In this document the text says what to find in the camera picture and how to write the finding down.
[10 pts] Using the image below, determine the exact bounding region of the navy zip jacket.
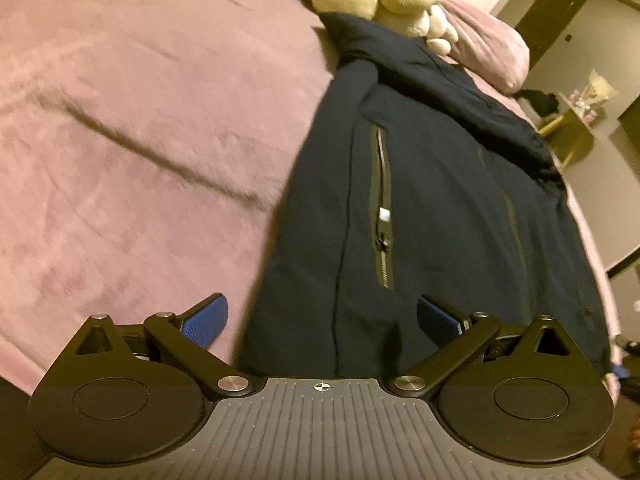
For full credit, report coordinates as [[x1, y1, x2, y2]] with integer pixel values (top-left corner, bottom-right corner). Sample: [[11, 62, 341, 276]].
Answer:
[[236, 13, 611, 378]]

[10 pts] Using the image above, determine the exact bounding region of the black clothes pile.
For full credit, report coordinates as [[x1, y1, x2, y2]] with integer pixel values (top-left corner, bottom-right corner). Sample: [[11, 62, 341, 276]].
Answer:
[[513, 89, 560, 117]]

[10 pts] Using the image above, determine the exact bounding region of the yellow side table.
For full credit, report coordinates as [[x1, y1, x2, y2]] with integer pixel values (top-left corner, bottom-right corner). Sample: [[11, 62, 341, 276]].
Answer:
[[539, 108, 594, 170]]

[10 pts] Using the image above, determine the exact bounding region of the purple pillow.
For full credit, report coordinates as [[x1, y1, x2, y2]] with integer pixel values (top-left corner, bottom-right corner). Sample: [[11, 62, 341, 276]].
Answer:
[[442, 0, 529, 96]]

